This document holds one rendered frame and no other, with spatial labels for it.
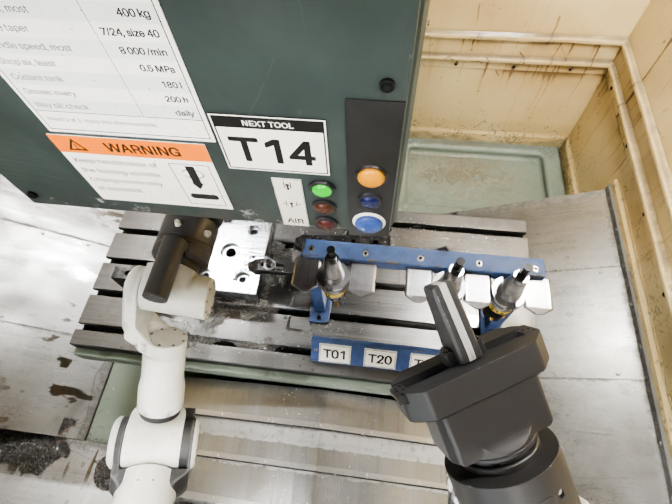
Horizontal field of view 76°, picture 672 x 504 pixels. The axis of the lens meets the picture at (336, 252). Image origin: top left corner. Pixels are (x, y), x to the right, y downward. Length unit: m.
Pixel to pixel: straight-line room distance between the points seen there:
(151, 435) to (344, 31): 0.65
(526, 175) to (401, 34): 1.62
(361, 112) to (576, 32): 1.33
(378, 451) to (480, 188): 1.06
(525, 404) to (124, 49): 0.39
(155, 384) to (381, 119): 0.55
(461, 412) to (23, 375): 1.43
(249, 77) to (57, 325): 1.37
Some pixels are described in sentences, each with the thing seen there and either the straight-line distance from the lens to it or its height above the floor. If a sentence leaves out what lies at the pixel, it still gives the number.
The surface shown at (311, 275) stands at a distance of 0.84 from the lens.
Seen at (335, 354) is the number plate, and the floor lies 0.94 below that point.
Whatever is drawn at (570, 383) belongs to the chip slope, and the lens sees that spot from 1.34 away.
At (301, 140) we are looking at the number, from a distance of 0.38.
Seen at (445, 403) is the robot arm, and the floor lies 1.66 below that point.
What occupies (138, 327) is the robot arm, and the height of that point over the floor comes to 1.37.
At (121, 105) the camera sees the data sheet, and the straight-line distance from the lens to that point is 0.42.
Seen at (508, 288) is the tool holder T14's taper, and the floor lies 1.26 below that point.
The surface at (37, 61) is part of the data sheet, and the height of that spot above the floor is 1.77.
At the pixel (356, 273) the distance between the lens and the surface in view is 0.84.
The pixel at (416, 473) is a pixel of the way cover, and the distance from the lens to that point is 1.26.
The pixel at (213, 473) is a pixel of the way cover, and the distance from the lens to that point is 1.32.
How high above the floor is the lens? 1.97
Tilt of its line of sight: 62 degrees down
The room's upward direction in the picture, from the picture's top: 5 degrees counter-clockwise
